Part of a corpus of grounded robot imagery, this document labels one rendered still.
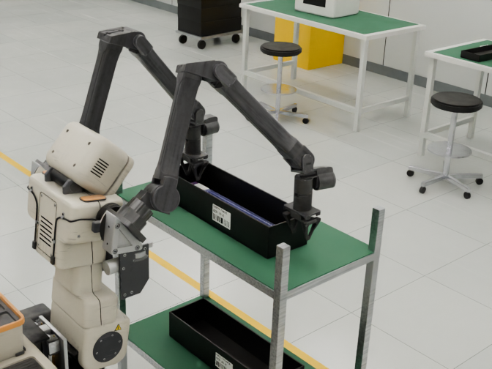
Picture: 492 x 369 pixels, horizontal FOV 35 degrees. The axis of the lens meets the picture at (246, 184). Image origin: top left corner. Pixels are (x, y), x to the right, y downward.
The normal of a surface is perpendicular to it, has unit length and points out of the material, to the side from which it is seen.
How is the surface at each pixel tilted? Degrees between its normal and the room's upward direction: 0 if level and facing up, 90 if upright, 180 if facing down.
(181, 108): 71
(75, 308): 82
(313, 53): 90
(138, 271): 90
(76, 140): 47
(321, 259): 0
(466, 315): 0
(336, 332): 0
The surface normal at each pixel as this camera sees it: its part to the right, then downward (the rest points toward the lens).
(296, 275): 0.04, -0.91
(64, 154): -0.54, -0.45
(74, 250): 0.64, 0.33
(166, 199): 0.43, 0.08
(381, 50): -0.75, 0.24
